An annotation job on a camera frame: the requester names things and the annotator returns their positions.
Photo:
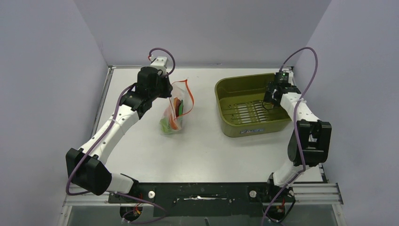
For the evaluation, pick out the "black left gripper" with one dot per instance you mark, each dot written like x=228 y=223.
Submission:
x=168 y=86

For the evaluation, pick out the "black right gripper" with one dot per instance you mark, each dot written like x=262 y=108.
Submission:
x=269 y=93

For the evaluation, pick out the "clear zip top bag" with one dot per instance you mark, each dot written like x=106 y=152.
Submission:
x=181 y=90

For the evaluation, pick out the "green toy chili pepper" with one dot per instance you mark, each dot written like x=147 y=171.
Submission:
x=180 y=108

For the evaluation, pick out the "olive green plastic tub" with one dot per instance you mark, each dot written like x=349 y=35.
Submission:
x=242 y=110

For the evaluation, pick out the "green toy starfruit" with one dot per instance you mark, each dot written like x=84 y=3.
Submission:
x=165 y=126

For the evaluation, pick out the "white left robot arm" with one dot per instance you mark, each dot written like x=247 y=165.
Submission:
x=86 y=165

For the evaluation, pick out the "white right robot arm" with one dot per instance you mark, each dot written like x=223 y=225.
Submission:
x=309 y=143

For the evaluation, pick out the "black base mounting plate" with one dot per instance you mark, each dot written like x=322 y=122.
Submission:
x=211 y=199

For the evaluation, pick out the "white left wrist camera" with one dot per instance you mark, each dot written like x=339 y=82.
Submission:
x=160 y=63

